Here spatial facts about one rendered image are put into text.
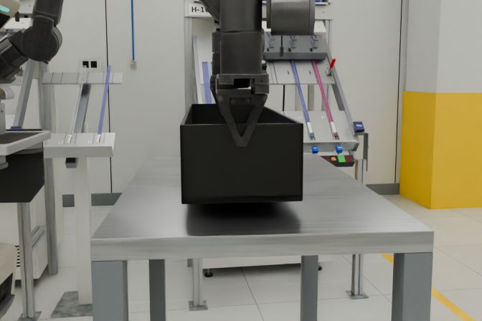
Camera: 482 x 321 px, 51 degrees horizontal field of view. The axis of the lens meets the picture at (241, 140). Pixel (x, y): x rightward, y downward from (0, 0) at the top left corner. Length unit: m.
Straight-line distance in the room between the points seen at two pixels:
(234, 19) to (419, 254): 0.40
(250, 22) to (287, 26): 0.05
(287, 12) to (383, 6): 3.86
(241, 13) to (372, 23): 3.81
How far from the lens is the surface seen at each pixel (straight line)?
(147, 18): 4.11
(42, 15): 1.22
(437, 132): 4.13
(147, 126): 4.10
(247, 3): 0.68
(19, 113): 2.34
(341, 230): 0.70
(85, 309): 2.41
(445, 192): 4.25
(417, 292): 0.75
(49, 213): 2.79
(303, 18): 0.68
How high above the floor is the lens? 1.00
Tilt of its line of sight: 7 degrees down
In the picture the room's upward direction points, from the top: straight up
